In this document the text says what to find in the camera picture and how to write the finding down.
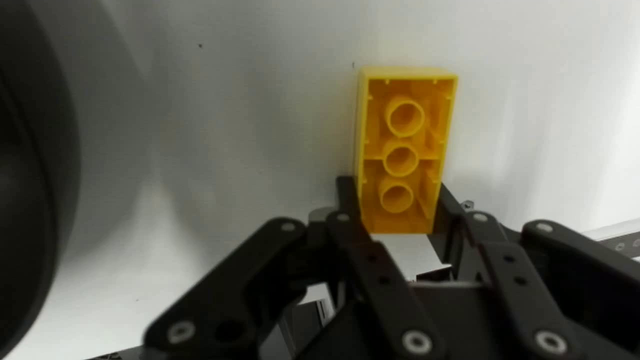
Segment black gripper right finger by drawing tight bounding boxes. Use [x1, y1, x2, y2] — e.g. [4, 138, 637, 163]
[432, 184, 640, 360]

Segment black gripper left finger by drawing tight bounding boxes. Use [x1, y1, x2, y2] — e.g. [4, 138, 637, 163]
[98, 176, 448, 360]

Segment yellow toy building block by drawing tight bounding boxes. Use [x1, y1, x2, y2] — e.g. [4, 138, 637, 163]
[352, 65, 459, 236]

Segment black bowl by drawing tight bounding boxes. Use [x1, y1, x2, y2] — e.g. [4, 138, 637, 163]
[0, 0, 83, 360]

